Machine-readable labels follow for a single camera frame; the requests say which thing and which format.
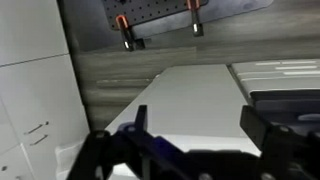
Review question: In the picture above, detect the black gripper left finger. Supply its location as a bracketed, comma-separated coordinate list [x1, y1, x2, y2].
[66, 104, 201, 180]

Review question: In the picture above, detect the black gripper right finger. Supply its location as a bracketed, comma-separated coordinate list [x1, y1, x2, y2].
[239, 104, 320, 180]

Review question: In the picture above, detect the copier touch screen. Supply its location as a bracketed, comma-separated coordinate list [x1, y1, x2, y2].
[249, 89, 320, 133]

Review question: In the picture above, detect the white office copier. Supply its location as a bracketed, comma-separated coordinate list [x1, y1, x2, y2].
[229, 59, 320, 134]

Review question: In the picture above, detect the white cabinet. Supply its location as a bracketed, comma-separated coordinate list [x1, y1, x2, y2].
[0, 0, 91, 180]

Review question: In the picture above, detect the white finisher with trays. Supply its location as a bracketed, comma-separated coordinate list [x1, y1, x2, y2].
[54, 64, 262, 180]

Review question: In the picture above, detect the grey floor plate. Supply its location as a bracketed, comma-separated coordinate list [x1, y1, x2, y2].
[131, 0, 275, 40]

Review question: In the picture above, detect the orange-handled clamp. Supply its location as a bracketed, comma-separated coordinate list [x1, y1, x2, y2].
[185, 0, 205, 38]
[114, 14, 146, 53]

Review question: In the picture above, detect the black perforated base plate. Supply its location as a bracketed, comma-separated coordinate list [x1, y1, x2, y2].
[101, 0, 209, 32]

